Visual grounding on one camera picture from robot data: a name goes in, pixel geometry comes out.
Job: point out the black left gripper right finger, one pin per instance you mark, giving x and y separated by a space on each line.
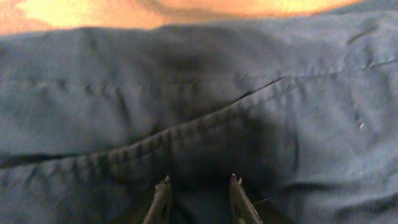
248 210

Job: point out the dark teal blue shorts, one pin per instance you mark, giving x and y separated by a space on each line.
304 109

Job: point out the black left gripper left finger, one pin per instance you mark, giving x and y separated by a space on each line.
161 205

